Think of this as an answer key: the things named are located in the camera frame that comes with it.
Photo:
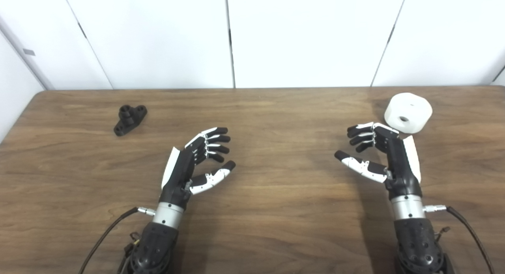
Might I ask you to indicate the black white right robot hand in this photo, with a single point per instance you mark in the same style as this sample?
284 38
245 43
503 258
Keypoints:
398 163

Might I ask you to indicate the round white cylinder piece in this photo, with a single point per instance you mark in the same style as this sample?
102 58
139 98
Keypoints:
410 108

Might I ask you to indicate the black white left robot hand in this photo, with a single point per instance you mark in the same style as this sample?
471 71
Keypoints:
179 167

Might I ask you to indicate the black flanged holder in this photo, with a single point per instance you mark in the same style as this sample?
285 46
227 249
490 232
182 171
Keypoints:
128 118

